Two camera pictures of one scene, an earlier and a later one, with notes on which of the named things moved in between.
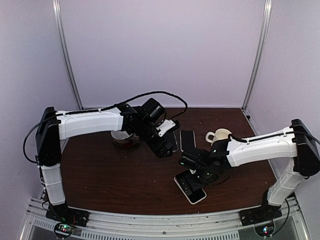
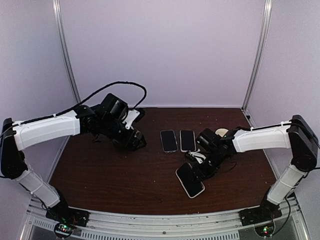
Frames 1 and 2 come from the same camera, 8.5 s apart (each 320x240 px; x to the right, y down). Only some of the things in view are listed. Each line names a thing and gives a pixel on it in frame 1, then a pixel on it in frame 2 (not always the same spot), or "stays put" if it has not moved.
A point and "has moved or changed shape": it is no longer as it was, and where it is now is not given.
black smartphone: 197,195 has moved or changed shape
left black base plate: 72,216 stays put
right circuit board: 265,230 stays put
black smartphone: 172,140 stays put
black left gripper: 161,154 to 126,142
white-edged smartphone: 187,141 stays put
